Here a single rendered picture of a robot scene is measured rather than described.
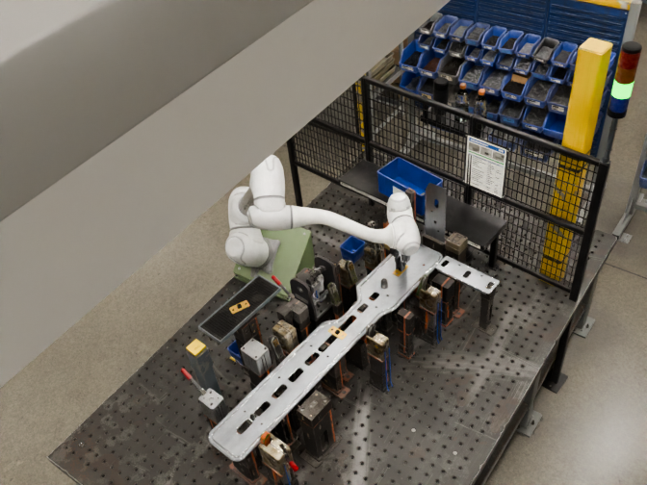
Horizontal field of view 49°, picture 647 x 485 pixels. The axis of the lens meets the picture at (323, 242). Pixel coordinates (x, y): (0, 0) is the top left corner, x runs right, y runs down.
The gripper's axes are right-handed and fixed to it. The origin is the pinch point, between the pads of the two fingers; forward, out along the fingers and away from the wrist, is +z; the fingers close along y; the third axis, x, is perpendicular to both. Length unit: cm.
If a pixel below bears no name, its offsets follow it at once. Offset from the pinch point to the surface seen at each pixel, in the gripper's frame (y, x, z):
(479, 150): 7, 55, -34
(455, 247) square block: 15.0, 23.5, 0.2
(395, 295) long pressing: 7.5, -14.6, 4.1
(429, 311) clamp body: 22.0, -8.1, 11.2
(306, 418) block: 18, -88, 1
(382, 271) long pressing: -6.1, -5.9, 4.2
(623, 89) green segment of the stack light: 65, 53, -87
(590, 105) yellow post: 52, 59, -73
